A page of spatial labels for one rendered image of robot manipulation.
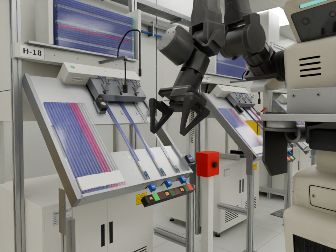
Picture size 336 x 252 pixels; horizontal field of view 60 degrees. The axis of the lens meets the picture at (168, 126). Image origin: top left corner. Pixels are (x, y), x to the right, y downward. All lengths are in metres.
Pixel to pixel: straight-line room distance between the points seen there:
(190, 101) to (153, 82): 3.54
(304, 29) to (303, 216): 0.45
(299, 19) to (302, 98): 0.18
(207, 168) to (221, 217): 0.70
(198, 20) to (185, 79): 0.16
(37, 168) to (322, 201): 2.81
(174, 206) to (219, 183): 0.58
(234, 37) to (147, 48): 3.36
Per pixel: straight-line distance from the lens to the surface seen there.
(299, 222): 0.80
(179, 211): 2.81
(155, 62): 4.19
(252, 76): 0.90
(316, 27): 0.79
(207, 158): 1.95
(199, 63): 0.68
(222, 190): 2.50
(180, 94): 0.61
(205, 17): 0.72
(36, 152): 3.22
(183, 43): 0.65
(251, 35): 0.79
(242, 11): 0.82
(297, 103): 0.78
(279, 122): 0.72
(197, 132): 2.48
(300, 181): 0.81
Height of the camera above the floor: 1.04
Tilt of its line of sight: 2 degrees down
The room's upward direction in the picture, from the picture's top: straight up
